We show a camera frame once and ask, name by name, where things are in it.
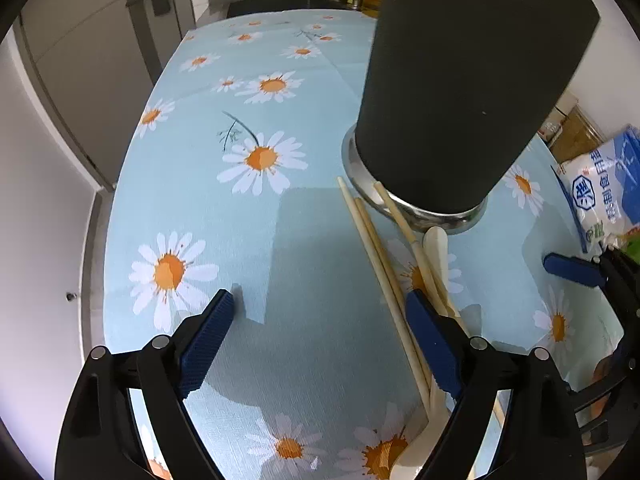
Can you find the beige wooden chopstick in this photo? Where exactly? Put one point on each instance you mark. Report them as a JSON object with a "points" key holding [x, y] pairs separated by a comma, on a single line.
{"points": [[380, 252], [370, 255], [403, 230]]}

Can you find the blue daisy print tablecloth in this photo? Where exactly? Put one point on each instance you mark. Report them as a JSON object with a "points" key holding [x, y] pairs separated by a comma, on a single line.
{"points": [[300, 285]]}

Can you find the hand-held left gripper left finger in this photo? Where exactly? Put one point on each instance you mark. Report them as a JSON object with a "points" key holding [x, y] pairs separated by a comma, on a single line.
{"points": [[207, 345]]}

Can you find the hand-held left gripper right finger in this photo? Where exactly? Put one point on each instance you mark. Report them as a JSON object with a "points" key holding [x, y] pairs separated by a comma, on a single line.
{"points": [[430, 340]]}

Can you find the black cylindrical utensil holder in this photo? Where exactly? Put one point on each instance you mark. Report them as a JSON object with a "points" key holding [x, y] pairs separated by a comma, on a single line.
{"points": [[465, 85]]}

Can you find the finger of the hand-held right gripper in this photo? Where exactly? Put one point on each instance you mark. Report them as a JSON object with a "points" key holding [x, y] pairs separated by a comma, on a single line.
{"points": [[575, 270], [600, 396]]}

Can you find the grey door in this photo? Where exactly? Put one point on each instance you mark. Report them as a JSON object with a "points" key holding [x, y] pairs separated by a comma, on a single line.
{"points": [[90, 35]]}

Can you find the white and blue salt bag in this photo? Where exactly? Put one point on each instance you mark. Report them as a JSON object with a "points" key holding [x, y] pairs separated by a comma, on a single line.
{"points": [[600, 190]]}

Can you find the dark kitchen sink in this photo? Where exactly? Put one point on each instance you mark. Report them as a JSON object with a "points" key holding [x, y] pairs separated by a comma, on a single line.
{"points": [[280, 5]]}

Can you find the large beige spoon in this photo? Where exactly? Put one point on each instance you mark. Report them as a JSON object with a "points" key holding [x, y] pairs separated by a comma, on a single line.
{"points": [[435, 250]]}

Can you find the person's right hand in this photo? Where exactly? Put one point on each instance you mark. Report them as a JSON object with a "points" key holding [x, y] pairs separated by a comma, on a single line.
{"points": [[607, 370]]}

